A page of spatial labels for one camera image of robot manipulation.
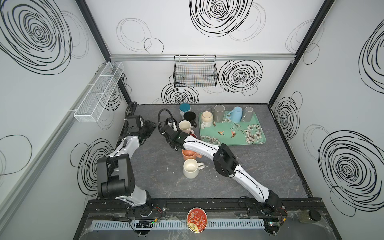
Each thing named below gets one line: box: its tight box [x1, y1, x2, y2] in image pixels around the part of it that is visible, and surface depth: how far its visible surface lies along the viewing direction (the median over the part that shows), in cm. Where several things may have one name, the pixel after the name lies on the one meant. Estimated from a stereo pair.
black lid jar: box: [298, 209, 321, 224], surface depth 66 cm
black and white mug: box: [179, 111, 198, 128], surface depth 102 cm
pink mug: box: [178, 120, 197, 138], surface depth 98 cm
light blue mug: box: [226, 106, 243, 123], surface depth 107 cm
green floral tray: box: [198, 111, 267, 146], surface depth 105 cm
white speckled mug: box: [183, 158, 205, 179], surface depth 84 cm
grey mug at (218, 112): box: [211, 104, 226, 123], surface depth 107 cm
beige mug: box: [200, 111, 214, 130], surface depth 104 cm
